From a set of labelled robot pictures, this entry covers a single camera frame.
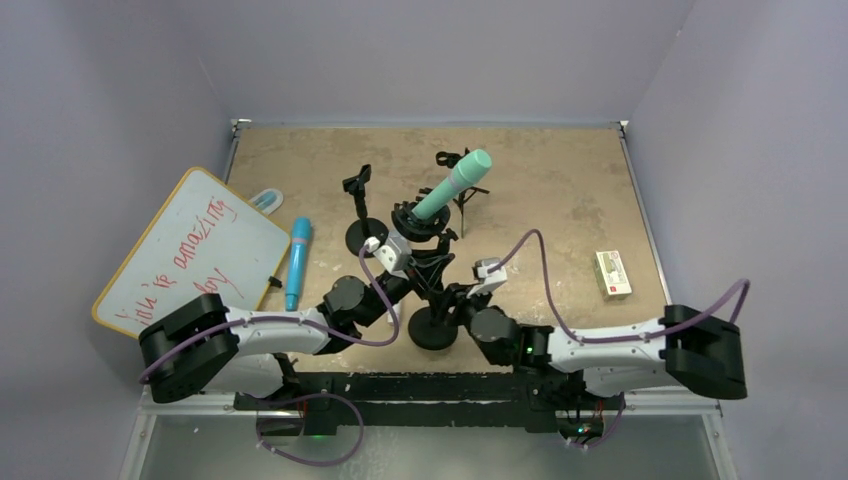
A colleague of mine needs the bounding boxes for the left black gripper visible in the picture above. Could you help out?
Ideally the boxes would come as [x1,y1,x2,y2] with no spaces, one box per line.
[357,246,451,327]

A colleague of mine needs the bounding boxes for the black round-base stand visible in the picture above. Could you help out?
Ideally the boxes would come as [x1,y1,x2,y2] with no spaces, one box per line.
[391,187,459,351]
[342,164,388,256]

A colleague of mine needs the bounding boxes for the green microphone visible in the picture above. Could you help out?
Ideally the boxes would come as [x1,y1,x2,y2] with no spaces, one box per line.
[412,149,492,220]

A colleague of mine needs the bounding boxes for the black tripod mic stand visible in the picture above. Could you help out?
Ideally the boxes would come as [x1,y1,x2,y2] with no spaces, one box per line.
[435,147,491,238]

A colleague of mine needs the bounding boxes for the blue microphone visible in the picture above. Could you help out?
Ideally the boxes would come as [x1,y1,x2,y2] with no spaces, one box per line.
[285,216,312,311]

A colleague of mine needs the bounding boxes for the white microphone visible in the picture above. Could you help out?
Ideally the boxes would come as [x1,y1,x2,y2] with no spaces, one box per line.
[386,303,402,326]

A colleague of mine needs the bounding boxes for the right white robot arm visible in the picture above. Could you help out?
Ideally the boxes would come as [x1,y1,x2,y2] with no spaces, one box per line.
[462,279,750,407]

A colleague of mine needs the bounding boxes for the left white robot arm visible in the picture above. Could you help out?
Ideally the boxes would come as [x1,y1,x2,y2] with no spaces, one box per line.
[138,250,455,404]

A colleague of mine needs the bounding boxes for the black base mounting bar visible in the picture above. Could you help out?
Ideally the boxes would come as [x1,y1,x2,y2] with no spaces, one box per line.
[234,360,626,435]

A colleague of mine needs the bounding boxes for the small white green box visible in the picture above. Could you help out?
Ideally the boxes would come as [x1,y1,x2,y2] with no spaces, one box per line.
[595,250,633,300]

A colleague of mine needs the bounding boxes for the whiteboard eraser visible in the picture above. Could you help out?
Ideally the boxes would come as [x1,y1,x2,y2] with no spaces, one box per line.
[250,188,284,216]

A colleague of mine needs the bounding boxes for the yellow-framed whiteboard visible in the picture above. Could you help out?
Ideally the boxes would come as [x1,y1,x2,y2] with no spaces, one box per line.
[91,167,290,338]

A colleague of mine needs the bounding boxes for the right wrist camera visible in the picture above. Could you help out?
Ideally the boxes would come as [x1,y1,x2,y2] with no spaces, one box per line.
[467,257,508,298]

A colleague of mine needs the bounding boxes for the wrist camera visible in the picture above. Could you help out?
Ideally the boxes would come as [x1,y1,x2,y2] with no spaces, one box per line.
[467,257,508,298]
[364,230,412,274]

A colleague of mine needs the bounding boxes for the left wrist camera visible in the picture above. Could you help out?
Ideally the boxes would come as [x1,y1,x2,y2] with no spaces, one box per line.
[364,230,412,274]

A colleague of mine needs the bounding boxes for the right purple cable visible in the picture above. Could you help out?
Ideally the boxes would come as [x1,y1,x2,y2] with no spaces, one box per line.
[493,229,752,346]

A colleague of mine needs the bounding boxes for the purple cable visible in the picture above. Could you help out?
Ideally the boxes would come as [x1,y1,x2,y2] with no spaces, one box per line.
[137,243,401,386]
[493,229,752,346]

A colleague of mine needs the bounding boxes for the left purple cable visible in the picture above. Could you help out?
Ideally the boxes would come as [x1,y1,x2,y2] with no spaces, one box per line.
[137,243,401,386]

